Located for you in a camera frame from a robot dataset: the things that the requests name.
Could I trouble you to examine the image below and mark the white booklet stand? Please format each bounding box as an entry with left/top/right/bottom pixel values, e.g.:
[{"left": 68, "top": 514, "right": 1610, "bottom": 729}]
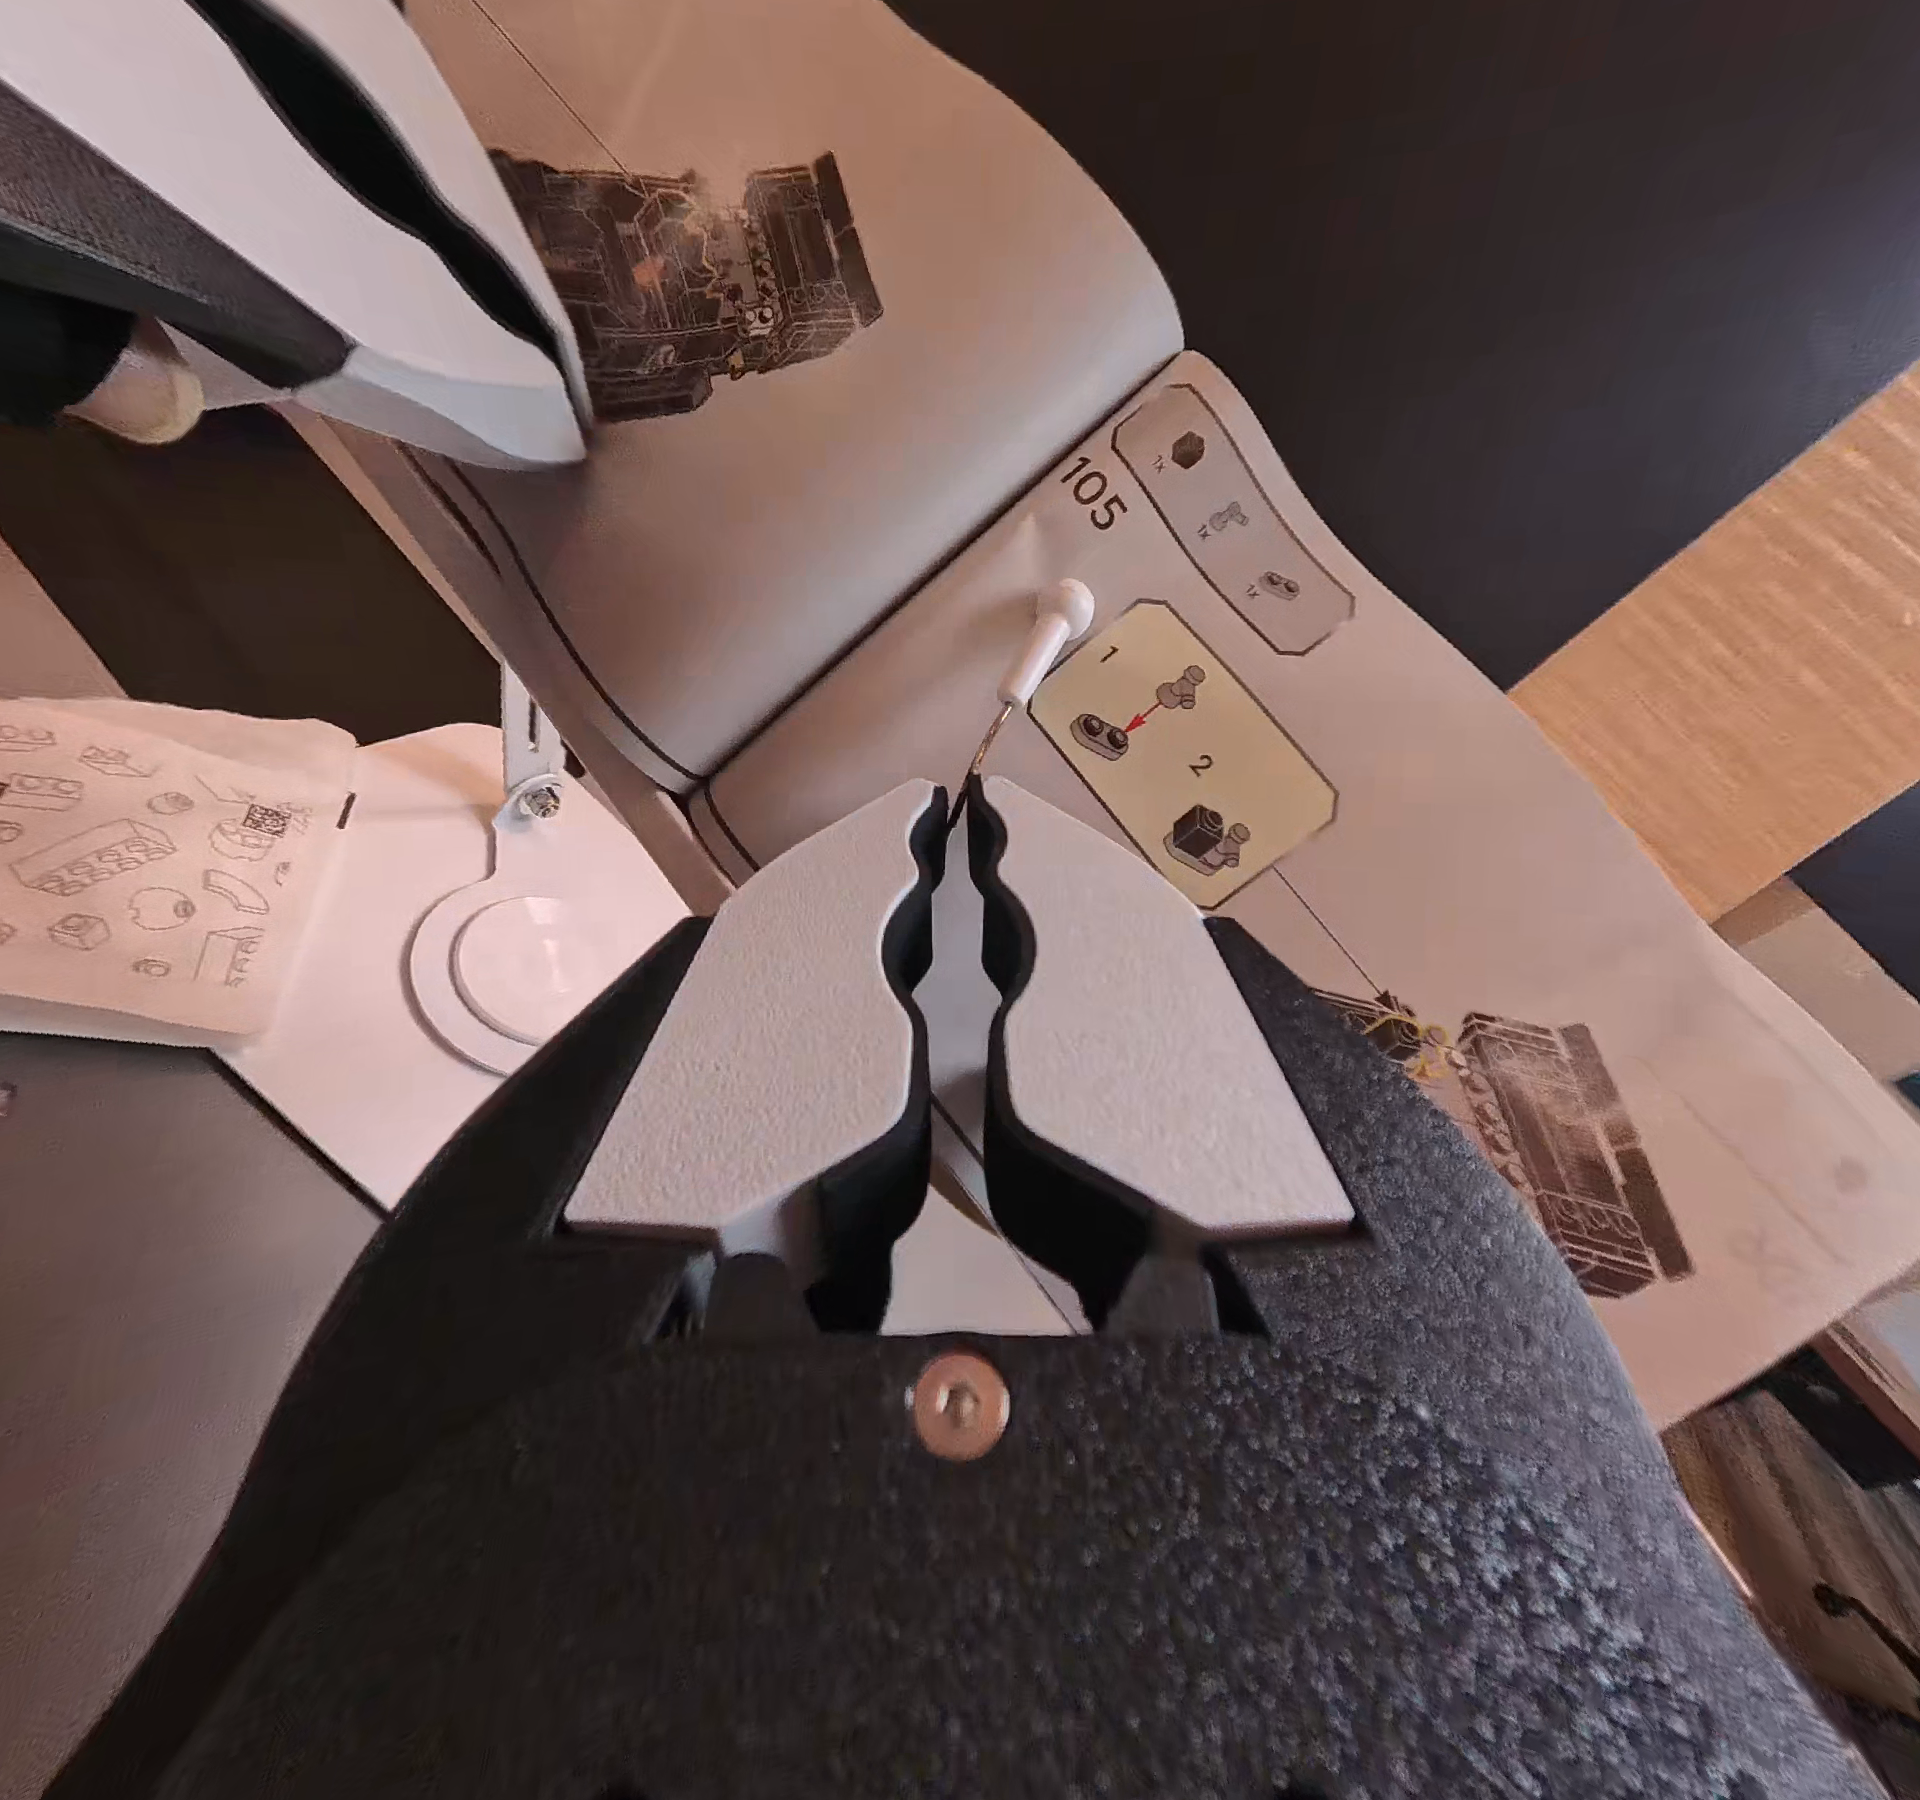
[{"left": 225, "top": 573, "right": 1099, "bottom": 1211}]

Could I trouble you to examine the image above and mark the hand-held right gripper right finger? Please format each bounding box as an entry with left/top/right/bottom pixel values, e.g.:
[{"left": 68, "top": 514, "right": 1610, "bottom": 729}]
[{"left": 966, "top": 775, "right": 1360, "bottom": 1250}]

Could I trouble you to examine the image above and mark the white printed paper bag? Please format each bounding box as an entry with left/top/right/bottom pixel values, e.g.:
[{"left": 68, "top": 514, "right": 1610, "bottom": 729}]
[{"left": 0, "top": 694, "right": 359, "bottom": 1049}]

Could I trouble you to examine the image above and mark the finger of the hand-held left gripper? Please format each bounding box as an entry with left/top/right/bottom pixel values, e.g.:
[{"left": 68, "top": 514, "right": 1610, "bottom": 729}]
[
  {"left": 145, "top": 0, "right": 591, "bottom": 376},
  {"left": 0, "top": 0, "right": 591, "bottom": 469}
]

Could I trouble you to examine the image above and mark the lego instruction booklet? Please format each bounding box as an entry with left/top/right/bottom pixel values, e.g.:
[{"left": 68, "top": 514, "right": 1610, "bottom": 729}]
[{"left": 294, "top": 0, "right": 1920, "bottom": 1431}]

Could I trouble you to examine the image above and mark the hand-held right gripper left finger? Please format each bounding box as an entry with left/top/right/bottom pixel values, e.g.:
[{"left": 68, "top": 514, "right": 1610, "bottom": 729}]
[{"left": 561, "top": 781, "right": 940, "bottom": 1250}]

